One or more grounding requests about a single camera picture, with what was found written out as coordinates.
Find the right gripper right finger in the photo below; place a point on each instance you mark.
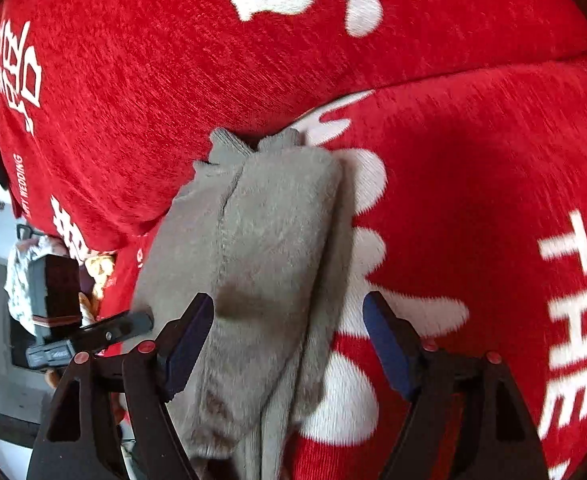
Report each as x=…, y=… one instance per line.
x=466, y=418

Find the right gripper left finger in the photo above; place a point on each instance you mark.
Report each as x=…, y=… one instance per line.
x=77, y=438

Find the grey knitted garment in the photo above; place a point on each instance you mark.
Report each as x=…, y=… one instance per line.
x=265, y=231

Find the person's left hand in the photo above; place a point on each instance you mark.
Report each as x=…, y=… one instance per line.
x=52, y=378

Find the white patterned crumpled cloth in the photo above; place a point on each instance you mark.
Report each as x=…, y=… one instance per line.
x=16, y=285

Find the cream yellow small cloth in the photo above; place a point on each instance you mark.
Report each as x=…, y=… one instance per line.
x=95, y=276

